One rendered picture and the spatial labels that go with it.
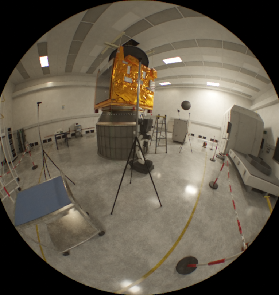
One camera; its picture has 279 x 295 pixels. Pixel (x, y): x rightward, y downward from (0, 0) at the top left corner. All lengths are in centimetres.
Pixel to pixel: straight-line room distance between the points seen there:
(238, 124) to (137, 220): 651
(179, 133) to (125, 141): 384
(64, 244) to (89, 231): 43
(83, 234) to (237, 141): 709
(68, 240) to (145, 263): 94
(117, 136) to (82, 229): 245
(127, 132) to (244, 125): 655
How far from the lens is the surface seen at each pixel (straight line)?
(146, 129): 199
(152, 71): 418
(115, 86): 275
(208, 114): 951
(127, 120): 273
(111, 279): 150
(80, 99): 794
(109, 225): 151
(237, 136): 645
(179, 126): 570
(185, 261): 152
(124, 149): 284
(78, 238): 135
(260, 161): 612
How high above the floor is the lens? 140
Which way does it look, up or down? 20 degrees down
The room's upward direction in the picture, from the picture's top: 3 degrees clockwise
